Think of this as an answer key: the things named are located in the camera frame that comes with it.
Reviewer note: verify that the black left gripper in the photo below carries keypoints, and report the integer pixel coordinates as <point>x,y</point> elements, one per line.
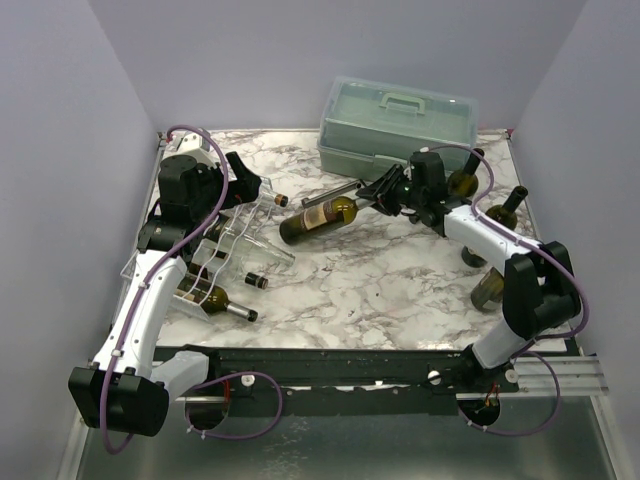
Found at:
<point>242,189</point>

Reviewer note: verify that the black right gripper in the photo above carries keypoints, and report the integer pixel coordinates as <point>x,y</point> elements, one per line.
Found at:
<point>388,187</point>

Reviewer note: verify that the clear acrylic wine rack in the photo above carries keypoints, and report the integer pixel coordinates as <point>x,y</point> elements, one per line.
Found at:
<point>188,249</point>

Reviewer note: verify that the clear glass wine bottle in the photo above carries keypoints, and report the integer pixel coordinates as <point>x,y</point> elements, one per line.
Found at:
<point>233,236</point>

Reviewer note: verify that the dark green labelled wine bottle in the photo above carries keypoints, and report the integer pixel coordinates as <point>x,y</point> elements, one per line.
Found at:
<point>321,219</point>

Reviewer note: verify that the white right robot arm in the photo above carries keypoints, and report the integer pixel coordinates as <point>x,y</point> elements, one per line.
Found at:
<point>540,291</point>

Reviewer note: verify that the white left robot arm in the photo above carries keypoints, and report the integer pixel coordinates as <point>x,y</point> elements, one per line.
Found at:
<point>121,389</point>

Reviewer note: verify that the clear bottle with cork stopper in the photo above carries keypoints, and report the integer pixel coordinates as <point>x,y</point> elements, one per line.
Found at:
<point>268,197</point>

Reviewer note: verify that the olive green wine bottle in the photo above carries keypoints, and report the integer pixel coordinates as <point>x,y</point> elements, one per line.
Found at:
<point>464,182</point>

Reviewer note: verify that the green bottle in rack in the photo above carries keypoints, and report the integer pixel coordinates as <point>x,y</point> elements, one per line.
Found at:
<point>211,299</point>

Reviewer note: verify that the dark green white-label bottle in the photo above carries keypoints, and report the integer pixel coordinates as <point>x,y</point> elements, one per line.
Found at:
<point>505,214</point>

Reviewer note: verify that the green bottle silver neck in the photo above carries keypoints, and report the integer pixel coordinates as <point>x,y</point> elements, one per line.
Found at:
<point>487,295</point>

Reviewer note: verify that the grey metal rod tool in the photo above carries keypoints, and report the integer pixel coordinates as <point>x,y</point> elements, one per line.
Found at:
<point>308,202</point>

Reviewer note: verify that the green plastic toolbox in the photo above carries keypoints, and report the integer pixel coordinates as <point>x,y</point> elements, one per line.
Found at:
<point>368,126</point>

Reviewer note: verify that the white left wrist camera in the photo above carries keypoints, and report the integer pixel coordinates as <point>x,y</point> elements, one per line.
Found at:
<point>193,145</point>

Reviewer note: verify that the black metal base rail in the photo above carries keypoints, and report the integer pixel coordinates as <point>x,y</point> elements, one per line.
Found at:
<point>316,382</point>

